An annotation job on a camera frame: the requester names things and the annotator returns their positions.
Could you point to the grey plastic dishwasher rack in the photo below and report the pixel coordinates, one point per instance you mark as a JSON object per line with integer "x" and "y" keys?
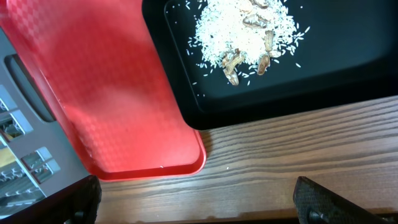
{"x": 37, "y": 159}

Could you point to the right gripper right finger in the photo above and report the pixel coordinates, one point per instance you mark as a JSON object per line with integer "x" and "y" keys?
{"x": 316, "y": 204}

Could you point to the rice and food scraps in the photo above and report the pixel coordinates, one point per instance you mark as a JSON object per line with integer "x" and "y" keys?
{"x": 243, "y": 37}

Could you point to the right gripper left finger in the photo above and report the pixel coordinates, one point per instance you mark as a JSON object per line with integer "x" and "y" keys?
{"x": 77, "y": 203}

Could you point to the black waste tray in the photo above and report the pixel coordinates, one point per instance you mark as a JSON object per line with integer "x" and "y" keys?
{"x": 348, "y": 54}

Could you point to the red plastic tray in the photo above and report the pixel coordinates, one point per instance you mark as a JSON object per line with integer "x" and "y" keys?
{"x": 96, "y": 66}

